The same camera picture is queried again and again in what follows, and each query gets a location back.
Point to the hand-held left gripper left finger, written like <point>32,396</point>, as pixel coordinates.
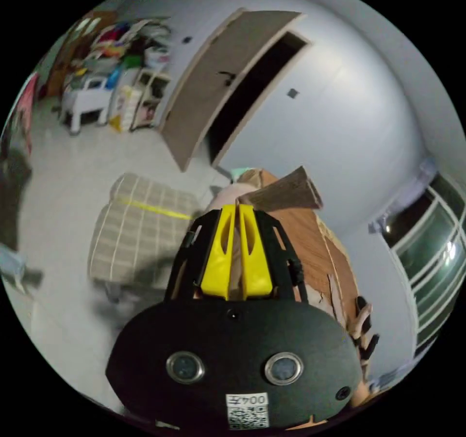
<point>218,266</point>

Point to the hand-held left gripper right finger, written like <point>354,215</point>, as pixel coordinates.
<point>255,269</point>

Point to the person's left hand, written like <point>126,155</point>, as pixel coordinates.
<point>364,322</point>

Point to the brown wooden board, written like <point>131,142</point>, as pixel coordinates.
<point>309,240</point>

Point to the bed with grey checked sheet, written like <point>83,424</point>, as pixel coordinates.
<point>142,226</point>

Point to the pale curtain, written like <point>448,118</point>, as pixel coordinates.
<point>407,204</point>

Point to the window with white bars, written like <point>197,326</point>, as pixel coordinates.
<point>429,266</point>

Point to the brown door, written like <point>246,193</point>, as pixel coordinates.
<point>225,77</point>

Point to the white plastic stool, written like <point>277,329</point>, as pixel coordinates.
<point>85,98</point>

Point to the shelf with colourful clutter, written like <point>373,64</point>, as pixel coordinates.
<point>127,51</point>

